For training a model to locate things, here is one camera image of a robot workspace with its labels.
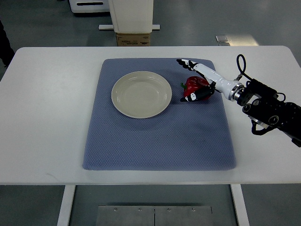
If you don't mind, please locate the cream round plate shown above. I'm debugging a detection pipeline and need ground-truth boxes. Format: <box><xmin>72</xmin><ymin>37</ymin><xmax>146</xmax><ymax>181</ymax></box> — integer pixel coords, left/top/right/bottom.
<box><xmin>111</xmin><ymin>71</ymin><xmax>172</xmax><ymax>119</ymax></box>

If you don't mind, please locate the dark clothed person at left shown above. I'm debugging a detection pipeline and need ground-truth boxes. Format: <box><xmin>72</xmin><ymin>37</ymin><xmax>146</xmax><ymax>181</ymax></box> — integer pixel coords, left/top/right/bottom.
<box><xmin>0</xmin><ymin>22</ymin><xmax>15</xmax><ymax>67</ymax></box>

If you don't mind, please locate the blue textured mat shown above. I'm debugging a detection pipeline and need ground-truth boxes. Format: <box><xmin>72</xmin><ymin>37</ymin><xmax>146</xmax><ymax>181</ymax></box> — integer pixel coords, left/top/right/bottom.
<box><xmin>83</xmin><ymin>58</ymin><xmax>236</xmax><ymax>171</ymax></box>

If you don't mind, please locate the white pedestal base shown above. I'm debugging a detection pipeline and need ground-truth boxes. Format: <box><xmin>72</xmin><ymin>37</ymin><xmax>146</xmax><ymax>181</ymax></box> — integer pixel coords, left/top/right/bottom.
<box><xmin>98</xmin><ymin>0</ymin><xmax>160</xmax><ymax>33</ymax></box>

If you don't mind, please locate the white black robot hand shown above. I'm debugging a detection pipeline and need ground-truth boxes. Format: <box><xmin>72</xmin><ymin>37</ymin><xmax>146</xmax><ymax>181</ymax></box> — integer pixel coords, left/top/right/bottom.
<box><xmin>177</xmin><ymin>59</ymin><xmax>244</xmax><ymax>101</ymax></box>

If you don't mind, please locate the white table leg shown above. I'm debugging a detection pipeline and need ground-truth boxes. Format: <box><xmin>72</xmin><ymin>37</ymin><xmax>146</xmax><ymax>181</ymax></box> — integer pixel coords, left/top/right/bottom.
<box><xmin>230</xmin><ymin>184</ymin><xmax>250</xmax><ymax>226</ymax></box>
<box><xmin>57</xmin><ymin>185</ymin><xmax>76</xmax><ymax>226</ymax></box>

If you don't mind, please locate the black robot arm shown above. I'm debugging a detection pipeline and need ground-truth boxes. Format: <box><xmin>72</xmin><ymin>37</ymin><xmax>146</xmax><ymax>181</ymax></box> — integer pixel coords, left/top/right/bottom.
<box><xmin>235</xmin><ymin>54</ymin><xmax>301</xmax><ymax>147</ymax></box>

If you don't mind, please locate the left white table leg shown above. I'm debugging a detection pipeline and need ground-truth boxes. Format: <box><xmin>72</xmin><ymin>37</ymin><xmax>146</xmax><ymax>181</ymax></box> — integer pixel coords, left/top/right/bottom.
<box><xmin>57</xmin><ymin>185</ymin><xmax>76</xmax><ymax>226</ymax></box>

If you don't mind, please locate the red bell pepper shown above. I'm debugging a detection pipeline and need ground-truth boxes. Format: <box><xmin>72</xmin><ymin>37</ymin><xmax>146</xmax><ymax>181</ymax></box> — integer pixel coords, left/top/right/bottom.
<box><xmin>180</xmin><ymin>76</ymin><xmax>214</xmax><ymax>102</ymax></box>

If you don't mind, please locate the cardboard box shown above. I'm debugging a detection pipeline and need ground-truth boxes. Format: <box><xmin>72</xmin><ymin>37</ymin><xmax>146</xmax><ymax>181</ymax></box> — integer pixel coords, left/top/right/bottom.
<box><xmin>116</xmin><ymin>33</ymin><xmax>151</xmax><ymax>47</ymax></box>

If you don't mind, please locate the right white table leg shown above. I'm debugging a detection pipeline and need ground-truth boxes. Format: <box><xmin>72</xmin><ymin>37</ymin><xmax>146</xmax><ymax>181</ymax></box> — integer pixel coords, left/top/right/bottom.
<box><xmin>230</xmin><ymin>184</ymin><xmax>250</xmax><ymax>226</ymax></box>

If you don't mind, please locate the grey floor outlet cover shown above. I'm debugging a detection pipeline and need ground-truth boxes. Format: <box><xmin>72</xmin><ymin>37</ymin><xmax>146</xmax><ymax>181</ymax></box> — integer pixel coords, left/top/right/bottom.
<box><xmin>215</xmin><ymin>35</ymin><xmax>229</xmax><ymax>43</ymax></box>

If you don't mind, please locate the metal floor plate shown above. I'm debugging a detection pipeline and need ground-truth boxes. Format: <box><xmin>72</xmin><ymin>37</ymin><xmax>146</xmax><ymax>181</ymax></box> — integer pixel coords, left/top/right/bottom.
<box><xmin>96</xmin><ymin>205</ymin><xmax>214</xmax><ymax>226</ymax></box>

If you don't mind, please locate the white cabinet with slot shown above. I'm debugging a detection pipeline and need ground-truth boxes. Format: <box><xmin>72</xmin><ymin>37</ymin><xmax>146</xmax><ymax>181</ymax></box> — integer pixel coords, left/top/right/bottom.
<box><xmin>69</xmin><ymin>0</ymin><xmax>110</xmax><ymax>13</ymax></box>

